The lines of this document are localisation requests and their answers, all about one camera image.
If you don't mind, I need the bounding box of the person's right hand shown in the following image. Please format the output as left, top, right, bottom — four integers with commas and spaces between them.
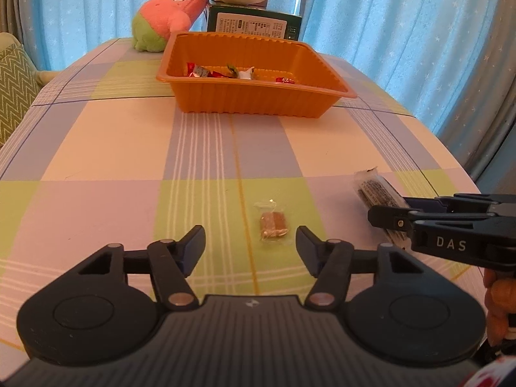
484, 269, 516, 347

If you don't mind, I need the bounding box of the white green snack packet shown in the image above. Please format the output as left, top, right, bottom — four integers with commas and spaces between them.
238, 66, 254, 80

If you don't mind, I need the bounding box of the pink starfish plush toy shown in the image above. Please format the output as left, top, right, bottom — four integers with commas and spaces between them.
131, 0, 209, 53

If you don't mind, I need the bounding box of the green tea box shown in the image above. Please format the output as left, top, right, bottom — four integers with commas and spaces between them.
204, 3, 302, 41

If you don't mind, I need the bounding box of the right blue star curtain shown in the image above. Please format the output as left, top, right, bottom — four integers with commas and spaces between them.
300, 0, 515, 177

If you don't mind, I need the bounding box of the red white wrapped candy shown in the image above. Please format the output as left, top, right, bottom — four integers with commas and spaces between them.
186, 62, 226, 78

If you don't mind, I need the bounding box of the orange plastic tray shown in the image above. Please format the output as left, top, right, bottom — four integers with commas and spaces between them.
156, 32, 357, 118

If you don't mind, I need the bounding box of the checkered tablecloth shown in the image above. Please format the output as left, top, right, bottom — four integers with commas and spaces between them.
1, 39, 476, 377

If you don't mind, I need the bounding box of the left blue star curtain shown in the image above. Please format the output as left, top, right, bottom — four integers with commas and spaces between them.
0, 0, 312, 74

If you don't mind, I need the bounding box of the brown candy clear wrapper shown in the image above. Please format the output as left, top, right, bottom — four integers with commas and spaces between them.
253, 198, 291, 245

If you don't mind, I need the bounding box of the green wrapped candy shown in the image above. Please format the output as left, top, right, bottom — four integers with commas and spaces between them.
226, 64, 240, 78

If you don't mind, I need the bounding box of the green zigzag cushion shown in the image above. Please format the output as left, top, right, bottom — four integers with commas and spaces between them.
0, 48, 40, 146

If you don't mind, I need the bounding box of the light green sofa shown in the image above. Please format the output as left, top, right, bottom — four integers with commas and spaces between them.
0, 32, 60, 88

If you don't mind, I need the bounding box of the clear black seaweed packet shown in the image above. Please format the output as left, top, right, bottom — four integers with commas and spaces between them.
353, 168, 411, 250

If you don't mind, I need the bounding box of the blue star curtain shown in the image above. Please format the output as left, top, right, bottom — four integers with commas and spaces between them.
300, 0, 515, 177
0, 0, 312, 74

